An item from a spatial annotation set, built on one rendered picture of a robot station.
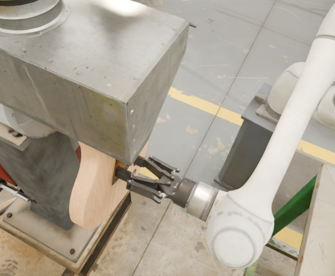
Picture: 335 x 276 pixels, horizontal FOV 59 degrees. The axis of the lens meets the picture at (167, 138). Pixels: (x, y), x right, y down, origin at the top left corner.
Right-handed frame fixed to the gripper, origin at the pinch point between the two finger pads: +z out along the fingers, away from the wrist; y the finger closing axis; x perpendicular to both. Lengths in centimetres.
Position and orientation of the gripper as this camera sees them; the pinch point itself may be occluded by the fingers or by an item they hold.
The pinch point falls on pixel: (124, 163)
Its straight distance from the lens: 82.5
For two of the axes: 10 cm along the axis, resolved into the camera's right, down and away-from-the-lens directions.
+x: 2.3, -8.1, -5.4
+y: 3.8, -4.3, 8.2
